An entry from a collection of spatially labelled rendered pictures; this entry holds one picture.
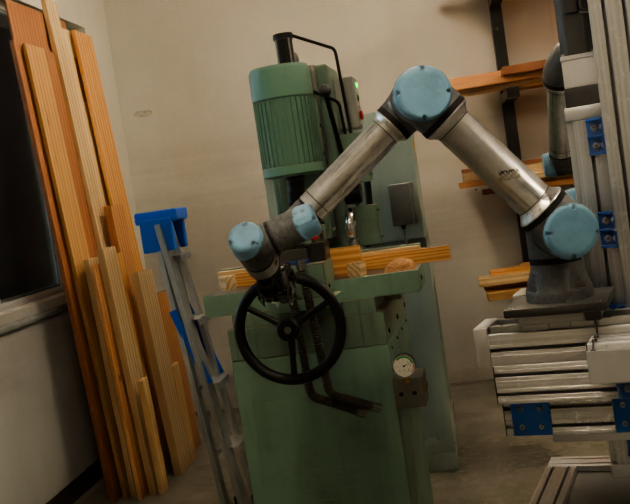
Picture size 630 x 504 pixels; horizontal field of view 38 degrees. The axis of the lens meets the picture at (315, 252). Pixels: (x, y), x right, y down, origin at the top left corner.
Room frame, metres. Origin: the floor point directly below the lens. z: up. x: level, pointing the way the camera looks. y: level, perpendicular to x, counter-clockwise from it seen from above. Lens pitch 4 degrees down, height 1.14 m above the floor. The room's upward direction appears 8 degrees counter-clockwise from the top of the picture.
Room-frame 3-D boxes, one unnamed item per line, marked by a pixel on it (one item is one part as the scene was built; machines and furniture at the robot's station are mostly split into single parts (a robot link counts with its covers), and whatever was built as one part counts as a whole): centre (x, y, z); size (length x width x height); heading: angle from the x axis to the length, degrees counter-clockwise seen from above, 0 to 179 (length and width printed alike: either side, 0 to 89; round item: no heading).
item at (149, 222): (3.43, 0.49, 0.58); 0.27 x 0.25 x 1.16; 82
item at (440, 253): (2.64, -0.07, 0.92); 0.62 x 0.02 x 0.04; 79
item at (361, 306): (2.60, 0.04, 0.82); 0.40 x 0.21 x 0.04; 79
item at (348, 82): (2.94, -0.17, 1.40); 0.10 x 0.06 x 0.16; 169
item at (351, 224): (2.76, -0.12, 1.02); 0.12 x 0.03 x 0.12; 169
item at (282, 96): (2.66, 0.03, 1.35); 0.18 x 0.18 x 0.31
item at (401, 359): (2.40, -0.19, 0.65); 0.06 x 0.04 x 0.08; 79
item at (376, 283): (2.55, 0.02, 0.87); 0.61 x 0.30 x 0.06; 79
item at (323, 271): (2.46, 0.04, 0.92); 0.15 x 0.13 x 0.09; 79
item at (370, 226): (2.81, -0.16, 1.02); 0.09 x 0.07 x 0.12; 79
